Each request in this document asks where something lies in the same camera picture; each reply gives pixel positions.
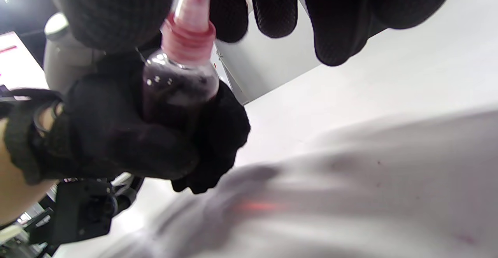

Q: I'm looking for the person's left hand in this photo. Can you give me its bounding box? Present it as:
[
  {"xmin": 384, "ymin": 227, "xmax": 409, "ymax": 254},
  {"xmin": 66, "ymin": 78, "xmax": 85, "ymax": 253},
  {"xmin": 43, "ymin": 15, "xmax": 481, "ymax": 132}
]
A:
[{"xmin": 3, "ymin": 51, "xmax": 252, "ymax": 195}]

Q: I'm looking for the person's right hand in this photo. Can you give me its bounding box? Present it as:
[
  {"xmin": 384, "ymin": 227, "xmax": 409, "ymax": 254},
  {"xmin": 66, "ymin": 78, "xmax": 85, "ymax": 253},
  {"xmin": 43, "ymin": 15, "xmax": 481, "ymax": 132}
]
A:
[{"xmin": 50, "ymin": 0, "xmax": 481, "ymax": 66}]

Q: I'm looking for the clear soy sauce bottle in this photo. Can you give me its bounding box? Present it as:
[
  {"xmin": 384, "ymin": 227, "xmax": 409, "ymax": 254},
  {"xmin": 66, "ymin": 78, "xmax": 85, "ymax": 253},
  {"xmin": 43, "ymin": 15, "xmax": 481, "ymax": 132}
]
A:
[{"xmin": 140, "ymin": 48, "xmax": 221, "ymax": 135}]

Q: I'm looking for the red pointed bottle cap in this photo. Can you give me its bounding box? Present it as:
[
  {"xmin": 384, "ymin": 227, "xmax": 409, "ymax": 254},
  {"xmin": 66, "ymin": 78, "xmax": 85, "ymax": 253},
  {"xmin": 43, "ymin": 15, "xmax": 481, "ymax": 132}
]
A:
[{"xmin": 160, "ymin": 0, "xmax": 217, "ymax": 66}]

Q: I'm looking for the person's left forearm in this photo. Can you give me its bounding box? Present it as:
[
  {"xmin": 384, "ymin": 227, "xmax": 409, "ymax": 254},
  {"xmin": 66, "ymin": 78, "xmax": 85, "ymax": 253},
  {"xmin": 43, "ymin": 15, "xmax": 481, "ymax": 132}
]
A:
[{"xmin": 0, "ymin": 118, "xmax": 60, "ymax": 224}]

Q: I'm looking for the grey left hand controller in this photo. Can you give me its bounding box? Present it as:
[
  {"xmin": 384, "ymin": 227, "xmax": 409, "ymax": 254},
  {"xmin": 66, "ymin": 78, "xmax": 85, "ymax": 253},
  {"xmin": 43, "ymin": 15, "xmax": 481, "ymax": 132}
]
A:
[{"xmin": 43, "ymin": 12, "xmax": 106, "ymax": 95}]

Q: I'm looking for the white panel with red stripe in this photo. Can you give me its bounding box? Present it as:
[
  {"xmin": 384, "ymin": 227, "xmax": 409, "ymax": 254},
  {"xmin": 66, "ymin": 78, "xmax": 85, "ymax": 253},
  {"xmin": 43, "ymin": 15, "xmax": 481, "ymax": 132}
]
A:
[{"xmin": 0, "ymin": 30, "xmax": 49, "ymax": 92}]

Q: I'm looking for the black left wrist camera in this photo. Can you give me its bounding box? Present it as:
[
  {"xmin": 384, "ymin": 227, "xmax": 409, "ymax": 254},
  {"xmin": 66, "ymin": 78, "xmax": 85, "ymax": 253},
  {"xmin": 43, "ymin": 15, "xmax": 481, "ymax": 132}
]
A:
[{"xmin": 26, "ymin": 178, "xmax": 145, "ymax": 247}]

